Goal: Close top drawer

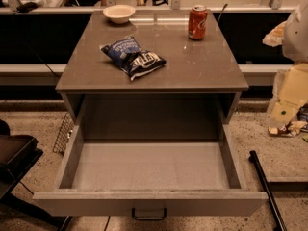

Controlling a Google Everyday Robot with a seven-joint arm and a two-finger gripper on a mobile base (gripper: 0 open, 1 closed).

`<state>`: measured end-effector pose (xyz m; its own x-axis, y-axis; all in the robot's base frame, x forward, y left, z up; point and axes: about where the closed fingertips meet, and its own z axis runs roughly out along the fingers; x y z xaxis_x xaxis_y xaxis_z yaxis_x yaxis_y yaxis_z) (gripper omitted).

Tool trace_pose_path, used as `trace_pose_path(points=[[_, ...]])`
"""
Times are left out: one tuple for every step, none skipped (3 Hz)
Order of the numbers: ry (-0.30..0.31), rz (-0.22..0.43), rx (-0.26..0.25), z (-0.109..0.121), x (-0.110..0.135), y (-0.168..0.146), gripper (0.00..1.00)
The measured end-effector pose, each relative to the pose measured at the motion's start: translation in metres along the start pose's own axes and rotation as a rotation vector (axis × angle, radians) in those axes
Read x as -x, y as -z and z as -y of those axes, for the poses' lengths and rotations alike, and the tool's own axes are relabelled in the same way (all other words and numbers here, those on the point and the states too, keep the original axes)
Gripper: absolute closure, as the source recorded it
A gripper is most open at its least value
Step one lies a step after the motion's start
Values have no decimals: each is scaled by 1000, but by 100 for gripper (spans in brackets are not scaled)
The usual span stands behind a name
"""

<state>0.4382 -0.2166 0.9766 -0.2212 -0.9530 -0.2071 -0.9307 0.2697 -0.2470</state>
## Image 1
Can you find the grey top drawer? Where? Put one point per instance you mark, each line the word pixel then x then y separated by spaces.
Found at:
pixel 150 154

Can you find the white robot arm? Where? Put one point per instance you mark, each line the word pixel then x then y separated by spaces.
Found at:
pixel 292 35

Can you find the grey cabinet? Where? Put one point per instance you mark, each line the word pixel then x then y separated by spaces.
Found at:
pixel 206 66

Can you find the blue chip bag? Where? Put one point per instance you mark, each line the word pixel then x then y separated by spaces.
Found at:
pixel 130 58

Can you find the white bowl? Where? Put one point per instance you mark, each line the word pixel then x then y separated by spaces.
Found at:
pixel 119 14

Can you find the orange soda can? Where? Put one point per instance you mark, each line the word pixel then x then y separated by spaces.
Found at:
pixel 197 22

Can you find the brown snack wrapper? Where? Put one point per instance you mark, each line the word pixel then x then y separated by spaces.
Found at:
pixel 292 129

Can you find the black tray stand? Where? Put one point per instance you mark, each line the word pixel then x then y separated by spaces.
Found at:
pixel 18 153

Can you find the wire mesh basket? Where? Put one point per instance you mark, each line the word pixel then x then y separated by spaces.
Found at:
pixel 64 134

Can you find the black drawer handle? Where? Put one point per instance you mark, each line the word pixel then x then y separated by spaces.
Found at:
pixel 149 215

